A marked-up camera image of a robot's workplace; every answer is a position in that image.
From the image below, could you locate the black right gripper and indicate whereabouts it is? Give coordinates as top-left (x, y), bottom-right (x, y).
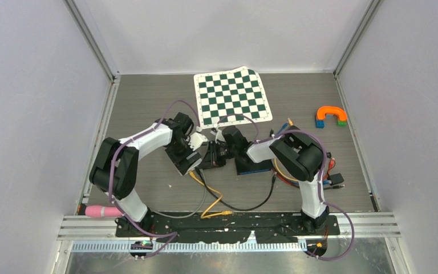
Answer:
top-left (200, 140), bottom-right (238, 171)

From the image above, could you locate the green white chessboard mat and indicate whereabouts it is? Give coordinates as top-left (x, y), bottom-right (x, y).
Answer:
top-left (193, 66), bottom-right (273, 129)

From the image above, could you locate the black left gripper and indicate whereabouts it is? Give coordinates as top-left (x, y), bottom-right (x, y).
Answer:
top-left (165, 136), bottom-right (200, 174)

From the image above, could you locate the black network switch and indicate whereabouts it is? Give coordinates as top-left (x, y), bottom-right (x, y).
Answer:
top-left (234, 157), bottom-right (272, 175)

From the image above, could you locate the blue toy block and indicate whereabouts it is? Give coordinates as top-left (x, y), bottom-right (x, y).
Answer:
top-left (315, 116), bottom-right (325, 128)

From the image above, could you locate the short yellow cable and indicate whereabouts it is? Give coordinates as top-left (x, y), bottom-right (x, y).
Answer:
top-left (188, 171), bottom-right (234, 220)

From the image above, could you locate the short black cable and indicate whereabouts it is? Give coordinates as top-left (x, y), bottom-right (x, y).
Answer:
top-left (194, 168), bottom-right (277, 212)

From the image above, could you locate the green toy block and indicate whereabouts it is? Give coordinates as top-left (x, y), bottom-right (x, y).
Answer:
top-left (337, 120), bottom-right (347, 127)

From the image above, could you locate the small white grey hub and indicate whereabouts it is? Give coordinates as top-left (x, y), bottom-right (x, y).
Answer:
top-left (175, 152), bottom-right (202, 175)

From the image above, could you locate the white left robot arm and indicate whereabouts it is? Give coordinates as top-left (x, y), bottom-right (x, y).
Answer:
top-left (89, 112), bottom-right (208, 236)

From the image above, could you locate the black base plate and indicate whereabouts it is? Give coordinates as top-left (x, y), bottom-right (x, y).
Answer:
top-left (115, 211), bottom-right (340, 245)

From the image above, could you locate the orange arch toy block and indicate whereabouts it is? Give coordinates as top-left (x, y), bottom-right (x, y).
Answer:
top-left (315, 106), bottom-right (347, 122)

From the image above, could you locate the blue ethernet cable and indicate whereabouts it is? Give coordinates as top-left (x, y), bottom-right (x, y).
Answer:
top-left (274, 122), bottom-right (331, 188)

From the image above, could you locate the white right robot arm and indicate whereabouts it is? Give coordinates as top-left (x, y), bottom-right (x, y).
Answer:
top-left (199, 126), bottom-right (330, 235)

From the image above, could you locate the black power adapter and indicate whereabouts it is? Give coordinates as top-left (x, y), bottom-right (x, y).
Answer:
top-left (327, 173), bottom-right (344, 186)

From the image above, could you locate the pink marker pen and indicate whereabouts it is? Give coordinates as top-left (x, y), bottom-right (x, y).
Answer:
top-left (84, 205), bottom-right (122, 218)

